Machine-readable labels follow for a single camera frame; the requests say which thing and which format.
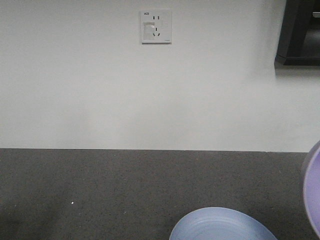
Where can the purple plastic bowl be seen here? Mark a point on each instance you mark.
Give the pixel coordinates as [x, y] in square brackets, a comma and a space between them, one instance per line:
[310, 185]

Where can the white wall power socket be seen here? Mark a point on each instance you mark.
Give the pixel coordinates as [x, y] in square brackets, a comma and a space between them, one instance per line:
[156, 26]

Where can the light blue plate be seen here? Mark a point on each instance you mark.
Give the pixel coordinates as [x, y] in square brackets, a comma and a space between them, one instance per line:
[219, 223]

